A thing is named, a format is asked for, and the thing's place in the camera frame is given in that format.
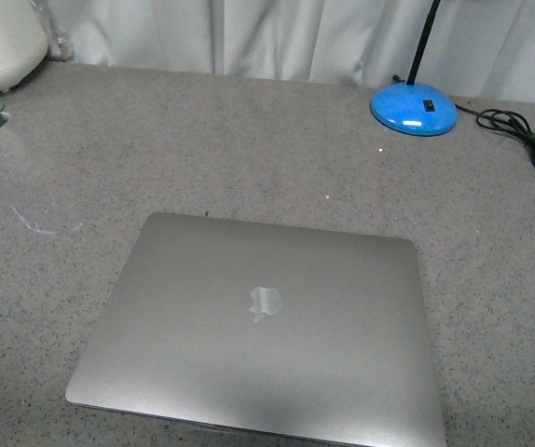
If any silver laptop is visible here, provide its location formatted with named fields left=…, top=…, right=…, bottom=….
left=65, top=212, right=446, bottom=446

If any blue desk lamp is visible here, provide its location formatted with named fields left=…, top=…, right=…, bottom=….
left=370, top=1, right=458, bottom=137

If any white curtain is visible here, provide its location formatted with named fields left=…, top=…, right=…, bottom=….
left=43, top=1, right=535, bottom=102

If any white rice cooker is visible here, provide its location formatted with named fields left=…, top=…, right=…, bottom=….
left=0, top=1, right=48, bottom=91

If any black lamp power cable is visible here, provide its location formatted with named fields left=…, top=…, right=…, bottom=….
left=453, top=102, right=535, bottom=178

